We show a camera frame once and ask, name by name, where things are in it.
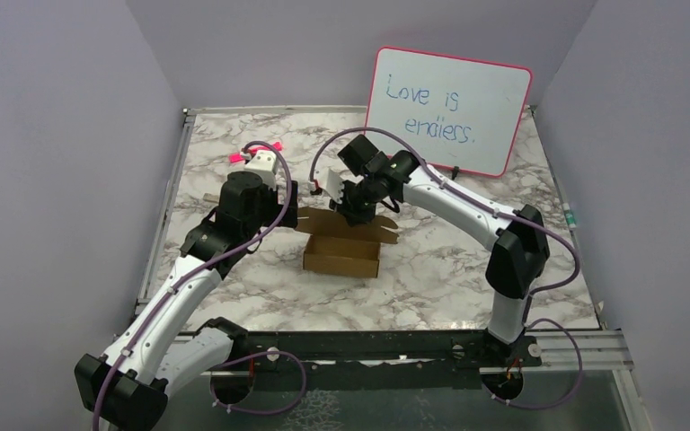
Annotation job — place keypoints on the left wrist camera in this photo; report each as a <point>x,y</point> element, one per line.
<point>265,165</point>

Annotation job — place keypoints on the pink framed whiteboard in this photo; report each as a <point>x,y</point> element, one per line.
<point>455,112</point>

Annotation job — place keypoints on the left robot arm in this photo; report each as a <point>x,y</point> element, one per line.
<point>129,384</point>

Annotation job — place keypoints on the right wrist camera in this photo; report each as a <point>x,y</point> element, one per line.
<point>329,183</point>

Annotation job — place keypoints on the pink marker pen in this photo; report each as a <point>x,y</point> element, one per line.
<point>244,157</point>

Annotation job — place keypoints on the brown cardboard box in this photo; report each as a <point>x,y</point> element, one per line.
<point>338,249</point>

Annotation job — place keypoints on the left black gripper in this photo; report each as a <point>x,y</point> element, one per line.
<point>288,219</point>

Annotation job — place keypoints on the small tan cardboard scrap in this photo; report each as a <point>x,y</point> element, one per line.
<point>211,198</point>

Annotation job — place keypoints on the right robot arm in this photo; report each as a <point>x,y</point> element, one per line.
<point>515,238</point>

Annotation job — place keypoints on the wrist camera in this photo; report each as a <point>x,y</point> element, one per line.
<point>265,165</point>
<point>329,183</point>

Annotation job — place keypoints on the green white small bottle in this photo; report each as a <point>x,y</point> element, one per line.
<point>569,216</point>

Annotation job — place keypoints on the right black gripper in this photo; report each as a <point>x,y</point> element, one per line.
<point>344,210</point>

